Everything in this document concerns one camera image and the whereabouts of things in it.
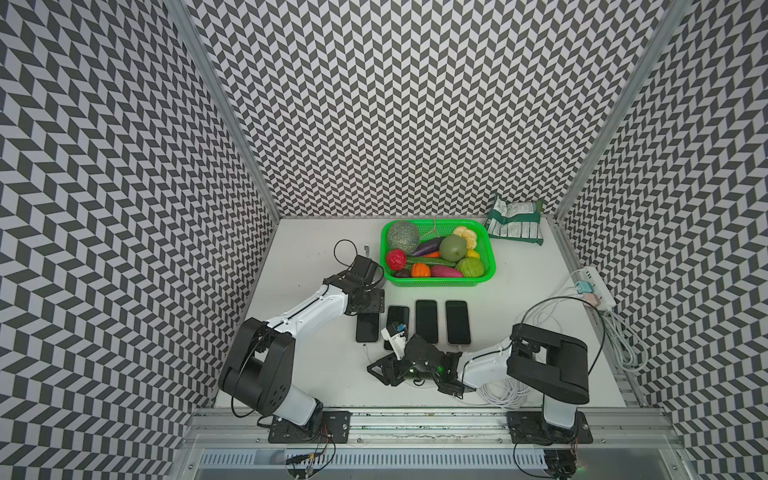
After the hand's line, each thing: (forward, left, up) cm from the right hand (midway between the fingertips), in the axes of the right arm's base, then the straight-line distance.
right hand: (373, 373), depth 80 cm
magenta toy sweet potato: (+31, -21, +3) cm, 37 cm away
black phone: (+13, +2, +1) cm, 13 cm away
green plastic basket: (+38, -19, +3) cm, 43 cm away
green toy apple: (+38, -25, +6) cm, 46 cm away
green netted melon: (+40, -9, +11) cm, 42 cm away
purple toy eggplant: (+40, -17, +4) cm, 44 cm away
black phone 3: (+17, -25, -2) cm, 30 cm away
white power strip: (+31, -72, -1) cm, 78 cm away
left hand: (+19, +2, +3) cm, 19 cm away
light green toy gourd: (+30, -30, +6) cm, 43 cm away
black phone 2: (+18, -6, -3) cm, 19 cm away
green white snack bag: (+52, -51, +5) cm, 73 cm away
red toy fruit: (+32, -6, +8) cm, 34 cm away
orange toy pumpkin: (+31, -14, +4) cm, 34 cm away
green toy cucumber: (+35, -18, +3) cm, 40 cm away
